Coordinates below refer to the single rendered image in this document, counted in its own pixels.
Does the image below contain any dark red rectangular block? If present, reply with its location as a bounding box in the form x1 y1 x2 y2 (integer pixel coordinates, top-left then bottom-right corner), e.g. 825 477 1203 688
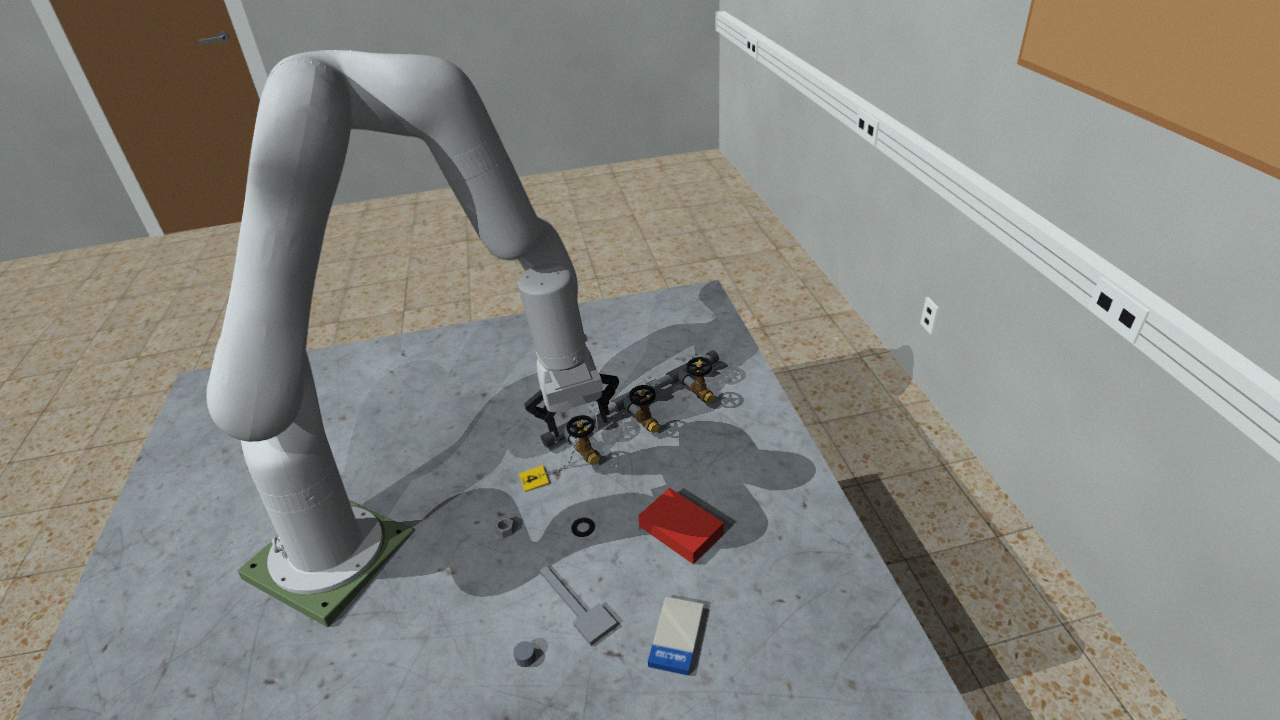
637 488 724 564

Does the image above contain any yellow tag on silver chain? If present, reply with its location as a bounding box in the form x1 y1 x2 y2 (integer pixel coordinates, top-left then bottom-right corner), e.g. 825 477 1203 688
518 447 576 492

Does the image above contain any grey cylinder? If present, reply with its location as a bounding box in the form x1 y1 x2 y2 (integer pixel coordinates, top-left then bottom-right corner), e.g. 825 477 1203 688
513 641 536 667

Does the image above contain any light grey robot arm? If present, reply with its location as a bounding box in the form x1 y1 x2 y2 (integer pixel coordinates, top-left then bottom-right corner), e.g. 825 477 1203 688
206 50 603 594

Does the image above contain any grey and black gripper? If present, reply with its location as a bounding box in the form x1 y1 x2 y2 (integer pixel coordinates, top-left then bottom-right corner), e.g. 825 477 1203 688
524 346 620 438

